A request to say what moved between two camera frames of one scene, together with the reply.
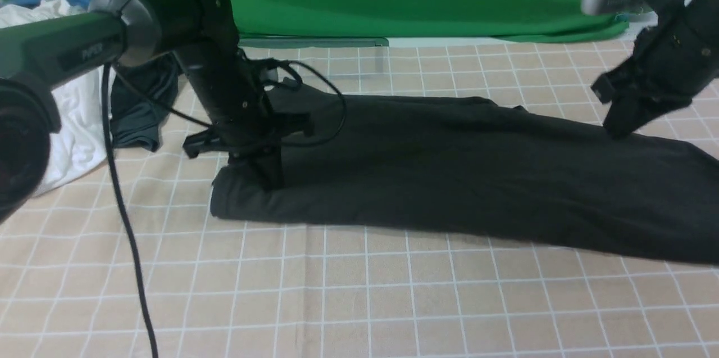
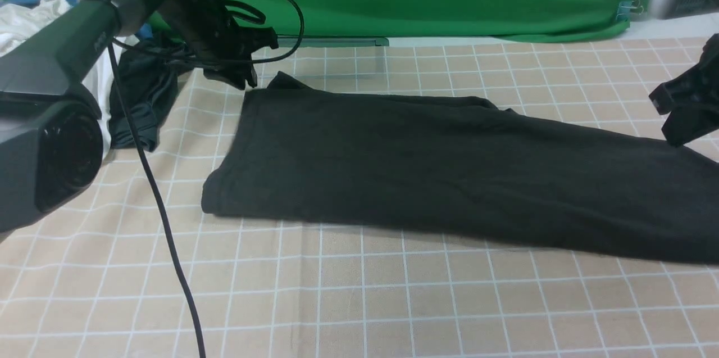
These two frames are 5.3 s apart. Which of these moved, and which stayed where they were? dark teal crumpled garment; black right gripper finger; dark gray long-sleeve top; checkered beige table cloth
Moved: black right gripper finger
Stayed: checkered beige table cloth; dark teal crumpled garment; dark gray long-sleeve top
